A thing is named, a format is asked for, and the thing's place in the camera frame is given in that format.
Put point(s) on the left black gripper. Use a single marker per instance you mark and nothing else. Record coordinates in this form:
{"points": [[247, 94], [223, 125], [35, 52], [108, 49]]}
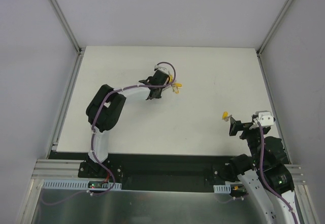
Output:
{"points": [[164, 84]]}

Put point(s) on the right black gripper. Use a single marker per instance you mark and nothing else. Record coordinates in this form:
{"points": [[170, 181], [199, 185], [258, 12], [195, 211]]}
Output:
{"points": [[244, 126]]}

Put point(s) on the keyring holder with rings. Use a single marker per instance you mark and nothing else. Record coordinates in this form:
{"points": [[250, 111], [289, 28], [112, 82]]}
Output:
{"points": [[173, 85]]}

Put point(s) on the yellow headed key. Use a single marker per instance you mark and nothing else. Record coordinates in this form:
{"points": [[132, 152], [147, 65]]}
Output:
{"points": [[226, 116]]}

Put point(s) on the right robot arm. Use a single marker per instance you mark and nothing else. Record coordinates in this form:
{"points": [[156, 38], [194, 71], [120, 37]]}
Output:
{"points": [[263, 174]]}

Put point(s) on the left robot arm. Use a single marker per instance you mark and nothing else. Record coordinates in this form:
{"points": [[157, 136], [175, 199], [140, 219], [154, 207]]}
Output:
{"points": [[104, 112]]}

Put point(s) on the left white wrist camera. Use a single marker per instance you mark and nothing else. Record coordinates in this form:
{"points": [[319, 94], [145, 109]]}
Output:
{"points": [[162, 69]]}

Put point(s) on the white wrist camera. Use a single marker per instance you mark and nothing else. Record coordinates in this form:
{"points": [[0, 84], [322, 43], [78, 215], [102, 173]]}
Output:
{"points": [[265, 118], [162, 69]]}

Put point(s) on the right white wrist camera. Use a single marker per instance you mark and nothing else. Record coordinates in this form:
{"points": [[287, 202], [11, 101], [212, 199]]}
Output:
{"points": [[265, 118]]}

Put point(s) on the right aluminium side rail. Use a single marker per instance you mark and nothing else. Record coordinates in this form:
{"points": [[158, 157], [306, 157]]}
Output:
{"points": [[270, 96]]}

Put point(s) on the aluminium side rail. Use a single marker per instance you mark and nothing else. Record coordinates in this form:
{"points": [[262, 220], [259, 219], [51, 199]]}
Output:
{"points": [[270, 96], [53, 140]]}

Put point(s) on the right white cable duct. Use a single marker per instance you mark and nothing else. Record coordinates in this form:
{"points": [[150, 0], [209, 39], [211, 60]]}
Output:
{"points": [[222, 189]]}

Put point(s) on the white cable duct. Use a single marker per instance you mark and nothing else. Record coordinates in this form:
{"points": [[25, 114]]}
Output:
{"points": [[222, 189], [81, 185]]}

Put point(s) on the left aluminium frame post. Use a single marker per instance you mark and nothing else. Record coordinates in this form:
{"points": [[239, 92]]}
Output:
{"points": [[65, 25]]}

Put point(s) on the aluminium frame post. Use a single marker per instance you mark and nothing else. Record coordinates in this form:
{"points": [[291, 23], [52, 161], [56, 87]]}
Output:
{"points": [[65, 25], [280, 16]]}

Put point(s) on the left aluminium side rail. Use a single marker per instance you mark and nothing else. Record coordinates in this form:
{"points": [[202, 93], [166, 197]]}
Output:
{"points": [[53, 140]]}

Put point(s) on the right aluminium frame post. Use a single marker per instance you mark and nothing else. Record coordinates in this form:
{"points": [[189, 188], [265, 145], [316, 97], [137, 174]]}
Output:
{"points": [[280, 16]]}

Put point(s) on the left white cable duct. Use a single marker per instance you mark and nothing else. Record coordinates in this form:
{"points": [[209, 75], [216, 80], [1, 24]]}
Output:
{"points": [[81, 185]]}

